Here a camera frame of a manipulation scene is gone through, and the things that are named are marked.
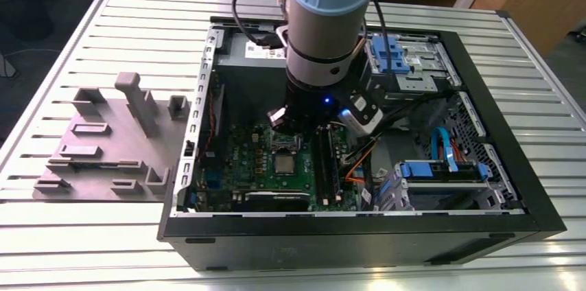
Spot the black RAM slot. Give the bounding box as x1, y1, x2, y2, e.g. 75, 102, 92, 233
313, 126, 327, 205

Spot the silver CPU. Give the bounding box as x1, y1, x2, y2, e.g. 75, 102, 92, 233
275, 156, 298, 174

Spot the black open PC case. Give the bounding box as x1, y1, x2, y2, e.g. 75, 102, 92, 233
158, 14, 569, 273

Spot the metal socket cover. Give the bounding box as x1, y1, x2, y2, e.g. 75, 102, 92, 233
271, 131, 302, 153

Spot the CPU socket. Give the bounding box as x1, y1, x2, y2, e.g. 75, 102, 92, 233
273, 151, 301, 178

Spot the thin black camera cable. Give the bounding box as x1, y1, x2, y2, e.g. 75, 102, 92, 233
231, 0, 286, 51

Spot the silver drive cage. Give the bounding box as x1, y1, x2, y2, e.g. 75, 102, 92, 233
359, 33, 462, 108

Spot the green motherboard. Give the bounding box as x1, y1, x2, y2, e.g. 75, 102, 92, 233
190, 121, 363, 213

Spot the wooden cabinet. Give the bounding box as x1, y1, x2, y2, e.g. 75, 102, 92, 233
471, 0, 586, 57

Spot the grey power supply unit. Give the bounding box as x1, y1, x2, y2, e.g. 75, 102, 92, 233
215, 32, 290, 120

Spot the thick black camera cable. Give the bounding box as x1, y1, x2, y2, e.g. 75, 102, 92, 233
371, 0, 401, 78

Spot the small grey wrist camera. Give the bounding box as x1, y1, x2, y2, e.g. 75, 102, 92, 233
267, 108, 289, 131

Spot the blue disk carrier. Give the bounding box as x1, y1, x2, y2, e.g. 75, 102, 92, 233
371, 36, 413, 74

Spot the disk bay with blue carrier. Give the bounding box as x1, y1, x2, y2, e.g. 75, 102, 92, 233
394, 159, 491, 211

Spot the black graphics card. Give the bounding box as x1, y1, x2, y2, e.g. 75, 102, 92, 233
232, 189, 314, 213

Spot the grey parts rack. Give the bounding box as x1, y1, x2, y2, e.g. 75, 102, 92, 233
31, 71, 194, 202

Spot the black wire bundle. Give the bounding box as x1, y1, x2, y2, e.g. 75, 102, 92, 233
343, 93, 455, 165

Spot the orange wire loop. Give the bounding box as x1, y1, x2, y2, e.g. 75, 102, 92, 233
343, 163, 369, 186

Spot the blue RAM stick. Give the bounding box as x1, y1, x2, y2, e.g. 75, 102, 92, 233
68, 161, 124, 170

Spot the blue flat wire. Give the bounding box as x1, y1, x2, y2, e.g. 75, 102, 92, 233
431, 126, 462, 172

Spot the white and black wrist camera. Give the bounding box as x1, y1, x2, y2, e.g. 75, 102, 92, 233
337, 94, 385, 138

